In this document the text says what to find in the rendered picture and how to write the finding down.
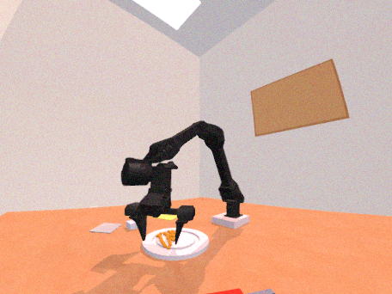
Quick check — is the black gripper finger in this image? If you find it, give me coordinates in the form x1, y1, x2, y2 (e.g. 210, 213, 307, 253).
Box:
129, 215, 147, 242
175, 218, 188, 245

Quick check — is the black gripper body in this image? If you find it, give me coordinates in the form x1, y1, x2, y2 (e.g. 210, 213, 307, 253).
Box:
124, 185, 195, 221

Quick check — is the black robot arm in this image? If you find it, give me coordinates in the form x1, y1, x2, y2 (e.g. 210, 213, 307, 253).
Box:
120, 120, 245, 219

